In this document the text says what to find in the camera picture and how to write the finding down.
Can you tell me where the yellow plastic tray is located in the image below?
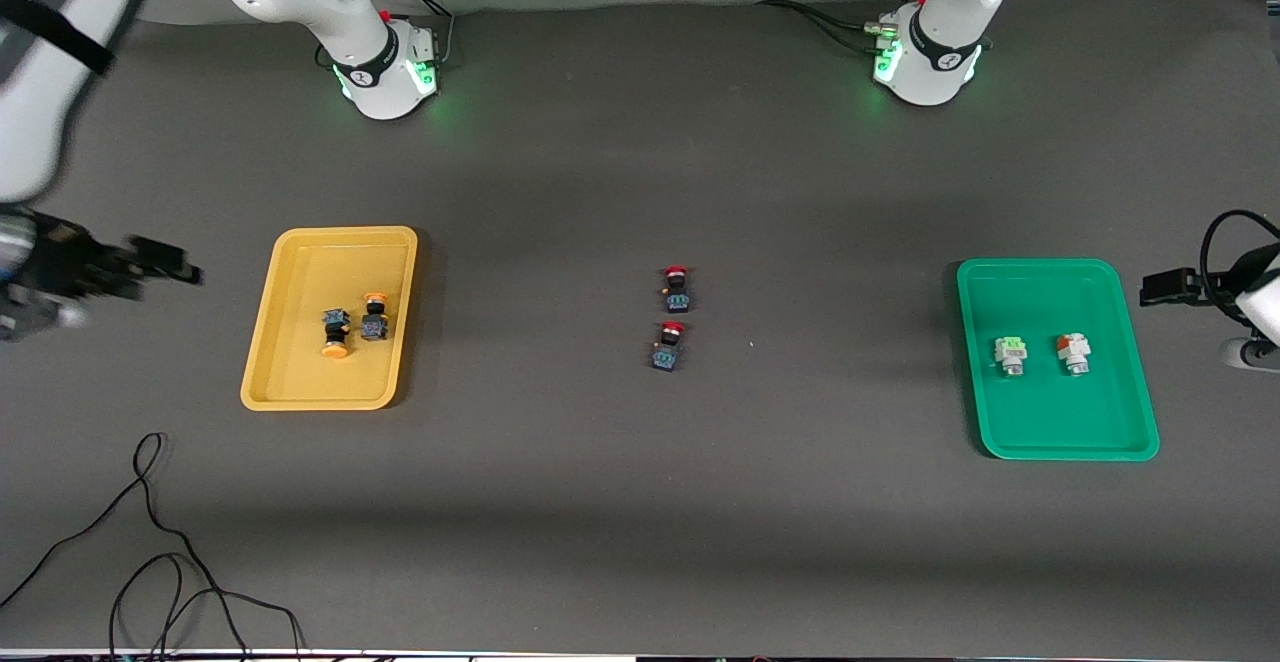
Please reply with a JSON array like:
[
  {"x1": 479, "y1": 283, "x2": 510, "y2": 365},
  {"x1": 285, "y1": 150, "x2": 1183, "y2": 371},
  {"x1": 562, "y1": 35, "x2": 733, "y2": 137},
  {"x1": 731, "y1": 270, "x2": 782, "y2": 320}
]
[{"x1": 240, "y1": 225, "x2": 419, "y2": 412}]

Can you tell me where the green plastic tray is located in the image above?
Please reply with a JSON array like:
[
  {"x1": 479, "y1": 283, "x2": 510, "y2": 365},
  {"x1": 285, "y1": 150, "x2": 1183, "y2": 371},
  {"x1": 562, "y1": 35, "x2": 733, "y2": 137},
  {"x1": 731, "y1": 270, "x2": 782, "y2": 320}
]
[{"x1": 956, "y1": 258, "x2": 1162, "y2": 462}]

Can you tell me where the red push button blue block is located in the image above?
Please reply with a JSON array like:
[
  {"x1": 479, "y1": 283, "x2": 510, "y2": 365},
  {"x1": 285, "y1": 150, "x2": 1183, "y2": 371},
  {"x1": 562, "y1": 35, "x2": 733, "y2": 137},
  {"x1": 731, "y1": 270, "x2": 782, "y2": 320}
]
[
  {"x1": 660, "y1": 264, "x2": 696, "y2": 315},
  {"x1": 650, "y1": 320, "x2": 689, "y2": 373}
]

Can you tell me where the dark grey table mat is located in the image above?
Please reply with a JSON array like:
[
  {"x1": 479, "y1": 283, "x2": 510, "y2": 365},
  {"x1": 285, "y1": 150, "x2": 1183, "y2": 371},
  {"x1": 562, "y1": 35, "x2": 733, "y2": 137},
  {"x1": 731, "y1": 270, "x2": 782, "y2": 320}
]
[{"x1": 0, "y1": 0, "x2": 1280, "y2": 655}]

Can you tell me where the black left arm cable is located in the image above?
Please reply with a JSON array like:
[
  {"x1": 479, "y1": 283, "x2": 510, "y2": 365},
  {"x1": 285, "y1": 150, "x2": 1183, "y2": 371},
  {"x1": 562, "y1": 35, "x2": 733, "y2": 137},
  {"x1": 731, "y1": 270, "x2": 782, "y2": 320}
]
[{"x1": 1200, "y1": 210, "x2": 1280, "y2": 328}]

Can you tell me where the thin black loose cable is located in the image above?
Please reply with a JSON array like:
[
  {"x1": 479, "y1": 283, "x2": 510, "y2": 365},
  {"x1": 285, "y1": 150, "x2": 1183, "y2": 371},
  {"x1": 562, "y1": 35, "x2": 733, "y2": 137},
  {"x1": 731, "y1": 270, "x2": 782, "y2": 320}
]
[{"x1": 0, "y1": 432, "x2": 306, "y2": 658}]

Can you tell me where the black left base cable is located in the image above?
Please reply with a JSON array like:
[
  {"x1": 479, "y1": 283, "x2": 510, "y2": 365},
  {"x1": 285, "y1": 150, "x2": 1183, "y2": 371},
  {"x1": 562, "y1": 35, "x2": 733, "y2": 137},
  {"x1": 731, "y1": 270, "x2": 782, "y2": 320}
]
[{"x1": 755, "y1": 0, "x2": 891, "y2": 55}]

